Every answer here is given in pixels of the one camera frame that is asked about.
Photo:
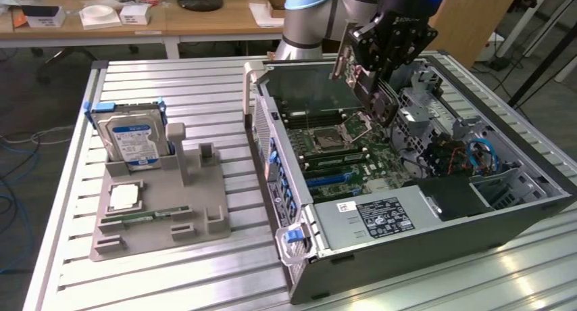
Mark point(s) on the wooden cabinet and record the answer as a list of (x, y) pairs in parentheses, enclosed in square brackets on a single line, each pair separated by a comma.
[(477, 20)]

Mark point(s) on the black RAM slot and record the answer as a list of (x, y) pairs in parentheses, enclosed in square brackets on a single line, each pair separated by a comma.
[(311, 115), (313, 123)]

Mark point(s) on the black PC case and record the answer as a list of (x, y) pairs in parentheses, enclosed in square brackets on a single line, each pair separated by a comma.
[(405, 257)]

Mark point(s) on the grey parts rack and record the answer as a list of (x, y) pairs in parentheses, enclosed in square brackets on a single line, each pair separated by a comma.
[(154, 196)]

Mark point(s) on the white box with dark top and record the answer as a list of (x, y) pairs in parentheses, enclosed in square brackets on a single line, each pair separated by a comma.
[(43, 18)]

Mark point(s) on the grey metal disk bay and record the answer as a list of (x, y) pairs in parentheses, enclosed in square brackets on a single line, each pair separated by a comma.
[(424, 121), (505, 189)]

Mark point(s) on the white floor box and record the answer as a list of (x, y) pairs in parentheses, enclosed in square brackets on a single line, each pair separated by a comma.
[(489, 47)]

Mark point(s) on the black chair base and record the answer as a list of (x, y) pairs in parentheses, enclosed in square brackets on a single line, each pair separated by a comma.
[(63, 57)]

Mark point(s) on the wooden desk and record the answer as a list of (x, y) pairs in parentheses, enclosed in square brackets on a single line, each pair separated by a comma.
[(90, 34)]

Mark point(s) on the white paper sheet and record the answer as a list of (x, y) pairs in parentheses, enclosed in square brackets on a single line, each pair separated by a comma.
[(264, 15)]

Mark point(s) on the hard disk in blue caddy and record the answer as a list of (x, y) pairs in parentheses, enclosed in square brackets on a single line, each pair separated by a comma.
[(131, 138)]

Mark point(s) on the blue case latch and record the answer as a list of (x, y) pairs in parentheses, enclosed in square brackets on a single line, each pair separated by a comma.
[(293, 237)]

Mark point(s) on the CPU socket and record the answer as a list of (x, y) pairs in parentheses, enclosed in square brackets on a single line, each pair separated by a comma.
[(329, 140)]

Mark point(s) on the blue expansion slot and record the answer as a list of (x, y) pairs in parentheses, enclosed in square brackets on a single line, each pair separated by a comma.
[(327, 180)]

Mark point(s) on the white carton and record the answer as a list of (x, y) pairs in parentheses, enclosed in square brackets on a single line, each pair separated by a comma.
[(135, 15)]

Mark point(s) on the black expansion slot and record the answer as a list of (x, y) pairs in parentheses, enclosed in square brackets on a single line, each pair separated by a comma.
[(324, 172)]

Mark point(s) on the silver CPU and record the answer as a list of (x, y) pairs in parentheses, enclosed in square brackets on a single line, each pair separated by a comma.
[(124, 197)]

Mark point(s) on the orange paper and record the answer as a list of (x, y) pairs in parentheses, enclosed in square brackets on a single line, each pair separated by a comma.
[(19, 20)]

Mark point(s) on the thin locking lever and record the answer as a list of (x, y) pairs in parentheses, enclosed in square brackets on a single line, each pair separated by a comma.
[(308, 116)]

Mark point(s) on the black plastic shroud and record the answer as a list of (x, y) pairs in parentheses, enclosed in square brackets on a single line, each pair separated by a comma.
[(455, 196)]

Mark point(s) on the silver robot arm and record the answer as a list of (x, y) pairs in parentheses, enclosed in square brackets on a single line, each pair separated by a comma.
[(307, 27)]

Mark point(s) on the green motherboard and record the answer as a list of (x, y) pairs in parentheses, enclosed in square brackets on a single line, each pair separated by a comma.
[(383, 162)]

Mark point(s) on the metal socket cover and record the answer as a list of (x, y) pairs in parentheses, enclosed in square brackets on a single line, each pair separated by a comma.
[(356, 128)]

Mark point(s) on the grey power supply unit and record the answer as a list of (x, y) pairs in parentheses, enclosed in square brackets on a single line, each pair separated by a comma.
[(383, 219)]

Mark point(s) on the white table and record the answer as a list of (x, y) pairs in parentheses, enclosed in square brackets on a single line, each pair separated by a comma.
[(565, 71)]

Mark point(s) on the black graphics card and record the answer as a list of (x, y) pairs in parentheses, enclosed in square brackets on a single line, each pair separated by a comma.
[(383, 104)]

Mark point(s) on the black stand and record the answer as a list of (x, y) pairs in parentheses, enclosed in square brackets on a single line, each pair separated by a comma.
[(541, 54)]

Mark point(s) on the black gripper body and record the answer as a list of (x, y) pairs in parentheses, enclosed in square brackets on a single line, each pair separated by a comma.
[(411, 3)]

